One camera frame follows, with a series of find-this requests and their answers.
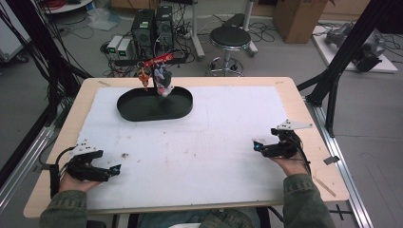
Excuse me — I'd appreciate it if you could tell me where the grey machine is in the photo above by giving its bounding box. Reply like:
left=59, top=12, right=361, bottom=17
left=324, top=22, right=387, bottom=73

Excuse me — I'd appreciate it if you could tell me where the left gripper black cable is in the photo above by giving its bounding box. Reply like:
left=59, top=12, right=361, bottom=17
left=48, top=146, right=78, bottom=200

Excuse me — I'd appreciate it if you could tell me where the person's right hand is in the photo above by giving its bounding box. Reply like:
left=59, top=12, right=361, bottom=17
left=273, top=151, right=309, bottom=177

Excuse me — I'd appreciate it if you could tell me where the white power supply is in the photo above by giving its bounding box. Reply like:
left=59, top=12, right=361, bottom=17
left=106, top=35, right=124, bottom=55
left=116, top=37, right=135, bottom=60

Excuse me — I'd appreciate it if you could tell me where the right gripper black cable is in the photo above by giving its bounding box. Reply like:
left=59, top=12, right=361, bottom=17
left=290, top=135, right=313, bottom=176

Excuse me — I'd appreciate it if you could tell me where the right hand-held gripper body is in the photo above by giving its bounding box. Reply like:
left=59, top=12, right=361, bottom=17
left=261, top=119, right=313, bottom=159

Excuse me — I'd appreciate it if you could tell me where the aluminium rail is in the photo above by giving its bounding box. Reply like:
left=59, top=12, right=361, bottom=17
left=0, top=124, right=56, bottom=214
left=303, top=96, right=375, bottom=228

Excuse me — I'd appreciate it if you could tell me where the white floor board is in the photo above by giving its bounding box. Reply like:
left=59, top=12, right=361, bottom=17
left=311, top=25, right=399, bottom=74

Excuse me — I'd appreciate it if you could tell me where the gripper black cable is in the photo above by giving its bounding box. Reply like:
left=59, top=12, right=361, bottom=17
left=48, top=146, right=78, bottom=200
left=290, top=135, right=313, bottom=176

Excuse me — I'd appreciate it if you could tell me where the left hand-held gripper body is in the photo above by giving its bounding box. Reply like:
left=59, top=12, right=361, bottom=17
left=66, top=138, right=110, bottom=183

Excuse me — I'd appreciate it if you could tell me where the cardboard box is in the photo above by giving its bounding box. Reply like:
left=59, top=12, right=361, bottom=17
left=273, top=0, right=331, bottom=45

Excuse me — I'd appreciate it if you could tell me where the white object on lap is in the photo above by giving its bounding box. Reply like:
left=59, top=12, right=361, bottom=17
left=168, top=222, right=202, bottom=228

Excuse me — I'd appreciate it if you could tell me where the white desk leg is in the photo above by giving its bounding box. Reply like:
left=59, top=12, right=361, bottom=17
left=241, top=0, right=259, bottom=59
left=189, top=0, right=206, bottom=62

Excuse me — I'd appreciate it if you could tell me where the grey tape piece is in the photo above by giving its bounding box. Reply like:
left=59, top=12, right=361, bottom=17
left=322, top=155, right=340, bottom=166

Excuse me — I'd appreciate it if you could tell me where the white round table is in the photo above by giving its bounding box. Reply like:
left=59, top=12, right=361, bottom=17
left=40, top=0, right=95, bottom=15

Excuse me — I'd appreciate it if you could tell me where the person's left hand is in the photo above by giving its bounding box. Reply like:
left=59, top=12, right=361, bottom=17
left=59, top=172, right=102, bottom=193

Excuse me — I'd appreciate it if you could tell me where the black round stool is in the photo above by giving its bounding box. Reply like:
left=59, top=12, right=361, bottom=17
left=207, top=26, right=254, bottom=78

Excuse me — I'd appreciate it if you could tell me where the thin wooden stick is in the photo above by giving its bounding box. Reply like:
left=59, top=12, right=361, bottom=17
left=313, top=175, right=337, bottom=198

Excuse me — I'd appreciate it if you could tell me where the black metal frame post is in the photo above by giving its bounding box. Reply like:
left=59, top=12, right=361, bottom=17
left=297, top=0, right=403, bottom=138
left=0, top=0, right=94, bottom=127

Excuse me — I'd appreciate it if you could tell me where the dark green white plush keychain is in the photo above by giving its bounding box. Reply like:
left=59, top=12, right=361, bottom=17
left=152, top=63, right=175, bottom=98

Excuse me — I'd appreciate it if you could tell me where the red strap keychain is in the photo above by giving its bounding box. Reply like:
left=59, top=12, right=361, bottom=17
left=136, top=52, right=175, bottom=92

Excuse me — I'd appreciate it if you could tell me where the clear plastic bag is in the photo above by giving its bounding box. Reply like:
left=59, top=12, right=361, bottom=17
left=86, top=8, right=123, bottom=31

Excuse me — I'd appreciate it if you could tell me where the black computer tower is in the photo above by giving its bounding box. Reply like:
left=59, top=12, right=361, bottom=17
left=130, top=9, right=157, bottom=59
left=155, top=5, right=175, bottom=51

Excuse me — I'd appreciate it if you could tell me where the black rack with tray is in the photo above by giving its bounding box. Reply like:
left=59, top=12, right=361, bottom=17
left=113, top=57, right=194, bottom=123

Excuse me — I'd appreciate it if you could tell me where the white table mat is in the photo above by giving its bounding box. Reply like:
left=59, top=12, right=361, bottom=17
left=76, top=85, right=315, bottom=212

